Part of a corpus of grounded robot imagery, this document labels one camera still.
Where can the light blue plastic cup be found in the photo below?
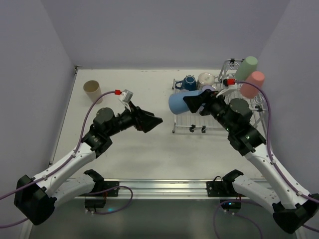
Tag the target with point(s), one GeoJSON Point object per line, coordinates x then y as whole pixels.
{"type": "Point", "coordinates": [176, 103]}

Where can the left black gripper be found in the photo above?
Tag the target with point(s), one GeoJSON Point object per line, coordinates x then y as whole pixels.
{"type": "Point", "coordinates": [137, 117]}

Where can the aluminium mounting rail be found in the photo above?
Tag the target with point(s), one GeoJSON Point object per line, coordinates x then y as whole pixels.
{"type": "Point", "coordinates": [162, 188]}

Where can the white patterned mug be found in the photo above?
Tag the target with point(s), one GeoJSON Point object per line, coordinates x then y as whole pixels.
{"type": "Point", "coordinates": [205, 79]}

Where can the green plastic cup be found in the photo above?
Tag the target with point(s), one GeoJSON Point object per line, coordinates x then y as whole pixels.
{"type": "Point", "coordinates": [246, 68]}

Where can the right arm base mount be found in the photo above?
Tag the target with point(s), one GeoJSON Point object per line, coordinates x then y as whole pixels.
{"type": "Point", "coordinates": [222, 187]}

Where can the lavender plastic cup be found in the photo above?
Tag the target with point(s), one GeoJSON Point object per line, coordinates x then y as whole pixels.
{"type": "Point", "coordinates": [211, 88]}

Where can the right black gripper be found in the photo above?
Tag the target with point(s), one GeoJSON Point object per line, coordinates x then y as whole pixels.
{"type": "Point", "coordinates": [208, 103]}

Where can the beige plastic cup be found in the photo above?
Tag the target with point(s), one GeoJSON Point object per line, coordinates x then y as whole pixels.
{"type": "Point", "coordinates": [92, 90]}

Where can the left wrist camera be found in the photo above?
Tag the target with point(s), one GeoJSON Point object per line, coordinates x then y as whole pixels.
{"type": "Point", "coordinates": [125, 96]}

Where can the dark blue ceramic mug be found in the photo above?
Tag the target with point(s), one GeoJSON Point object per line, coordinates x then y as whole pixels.
{"type": "Point", "coordinates": [188, 83]}

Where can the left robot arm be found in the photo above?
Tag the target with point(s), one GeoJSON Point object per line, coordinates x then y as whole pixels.
{"type": "Point", "coordinates": [38, 196]}

